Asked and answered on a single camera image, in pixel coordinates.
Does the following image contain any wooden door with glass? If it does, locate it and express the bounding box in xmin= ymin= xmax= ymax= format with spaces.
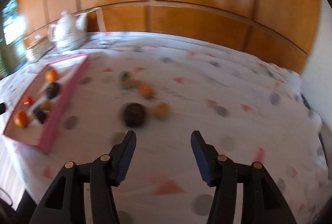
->
xmin=1 ymin=0 xmax=26 ymax=78

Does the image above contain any pink shallow box tray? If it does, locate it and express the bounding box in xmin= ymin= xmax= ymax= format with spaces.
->
xmin=3 ymin=53 xmax=89 ymax=154

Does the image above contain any orange tangerine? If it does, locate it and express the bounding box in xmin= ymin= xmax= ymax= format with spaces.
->
xmin=44 ymin=69 xmax=59 ymax=82
xmin=14 ymin=110 xmax=29 ymax=128

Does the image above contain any patterned white tablecloth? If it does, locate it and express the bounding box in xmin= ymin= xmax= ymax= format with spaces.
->
xmin=1 ymin=33 xmax=331 ymax=223

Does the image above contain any yellow longan fruit front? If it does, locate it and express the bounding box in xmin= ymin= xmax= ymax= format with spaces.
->
xmin=40 ymin=99 xmax=54 ymax=112

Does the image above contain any ornate tissue box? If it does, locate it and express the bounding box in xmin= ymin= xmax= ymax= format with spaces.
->
xmin=25 ymin=35 xmax=55 ymax=63

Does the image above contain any white ceramic electric kettle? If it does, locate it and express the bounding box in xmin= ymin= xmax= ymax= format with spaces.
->
xmin=47 ymin=11 xmax=87 ymax=52

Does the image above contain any orange tangerine front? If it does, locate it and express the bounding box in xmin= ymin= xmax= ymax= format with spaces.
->
xmin=14 ymin=110 xmax=29 ymax=128

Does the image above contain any red cherry tomato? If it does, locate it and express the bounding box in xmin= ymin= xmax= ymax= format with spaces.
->
xmin=24 ymin=95 xmax=34 ymax=107

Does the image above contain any yellow longan fruit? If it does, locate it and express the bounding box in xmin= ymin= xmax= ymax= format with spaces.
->
xmin=152 ymin=102 xmax=171 ymax=120
xmin=40 ymin=99 xmax=54 ymax=112

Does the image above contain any small orange carrot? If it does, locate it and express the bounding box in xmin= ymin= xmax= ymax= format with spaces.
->
xmin=138 ymin=82 xmax=155 ymax=99

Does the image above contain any dark water chestnut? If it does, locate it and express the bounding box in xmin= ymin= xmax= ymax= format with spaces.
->
xmin=122 ymin=103 xmax=147 ymax=127
xmin=45 ymin=82 xmax=61 ymax=99

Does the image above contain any white power cord with plug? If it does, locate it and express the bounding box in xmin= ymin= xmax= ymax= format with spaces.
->
xmin=87 ymin=7 xmax=111 ymax=48

